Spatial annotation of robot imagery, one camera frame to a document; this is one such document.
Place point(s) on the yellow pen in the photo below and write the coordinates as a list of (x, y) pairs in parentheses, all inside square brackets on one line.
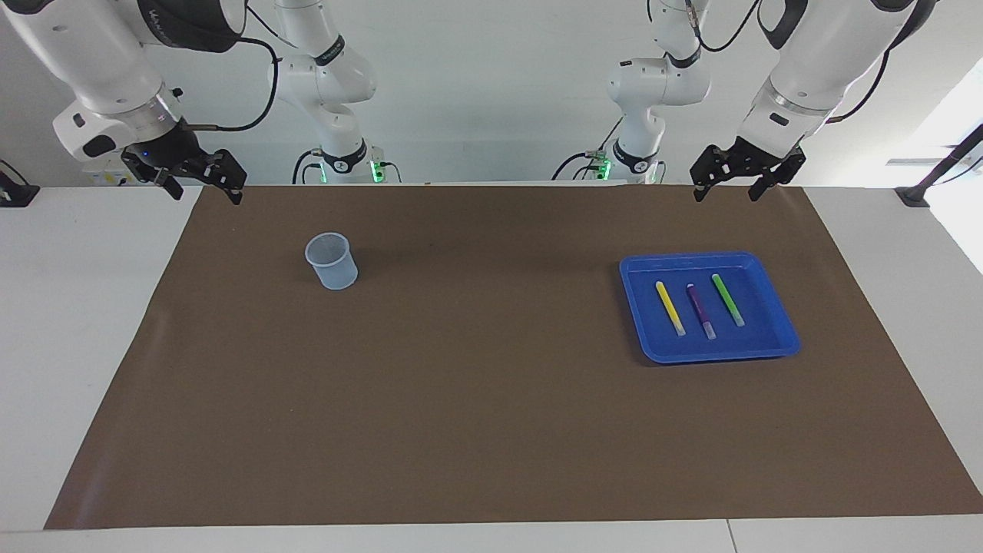
[(670, 307)]

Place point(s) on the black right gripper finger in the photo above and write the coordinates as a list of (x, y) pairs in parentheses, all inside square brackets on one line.
[(173, 184), (229, 175)]

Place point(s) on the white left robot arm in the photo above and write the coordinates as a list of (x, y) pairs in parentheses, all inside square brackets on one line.
[(814, 69)]

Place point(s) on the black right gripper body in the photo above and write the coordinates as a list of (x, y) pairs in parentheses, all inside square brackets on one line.
[(169, 153)]

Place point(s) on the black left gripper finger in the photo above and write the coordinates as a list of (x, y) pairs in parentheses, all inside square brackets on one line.
[(703, 173), (772, 183)]

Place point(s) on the blue plastic tray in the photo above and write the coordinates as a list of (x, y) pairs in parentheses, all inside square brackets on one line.
[(760, 338)]

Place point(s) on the purple pen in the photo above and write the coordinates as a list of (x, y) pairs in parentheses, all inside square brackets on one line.
[(700, 309)]

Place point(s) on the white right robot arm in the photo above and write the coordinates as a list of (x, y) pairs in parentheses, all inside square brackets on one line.
[(100, 69)]

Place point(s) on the brown table mat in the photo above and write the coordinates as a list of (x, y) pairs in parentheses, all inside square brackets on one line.
[(491, 399)]

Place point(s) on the black camera stand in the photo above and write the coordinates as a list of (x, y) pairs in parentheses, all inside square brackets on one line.
[(918, 193)]

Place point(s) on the white power box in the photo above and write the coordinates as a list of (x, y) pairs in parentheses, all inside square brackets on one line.
[(107, 177)]

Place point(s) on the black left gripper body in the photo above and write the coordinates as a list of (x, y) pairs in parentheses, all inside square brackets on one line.
[(756, 157)]

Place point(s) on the black table clamp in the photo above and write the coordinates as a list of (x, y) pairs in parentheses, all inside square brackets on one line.
[(17, 193)]

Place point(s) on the translucent plastic cup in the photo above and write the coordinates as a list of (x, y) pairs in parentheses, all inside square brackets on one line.
[(334, 269)]

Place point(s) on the green pen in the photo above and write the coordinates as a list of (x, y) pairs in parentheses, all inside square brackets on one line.
[(727, 298)]

